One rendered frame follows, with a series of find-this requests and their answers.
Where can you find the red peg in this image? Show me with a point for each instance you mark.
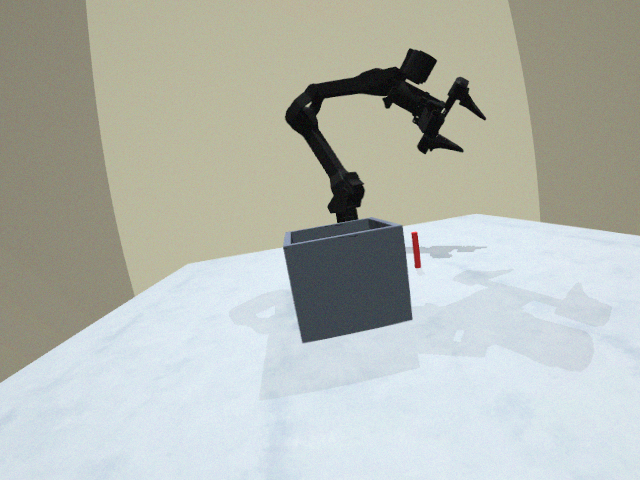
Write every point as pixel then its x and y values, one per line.
pixel 416 251

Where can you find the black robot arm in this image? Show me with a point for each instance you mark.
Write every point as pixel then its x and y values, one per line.
pixel 346 186

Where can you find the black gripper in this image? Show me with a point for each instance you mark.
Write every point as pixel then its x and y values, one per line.
pixel 458 91

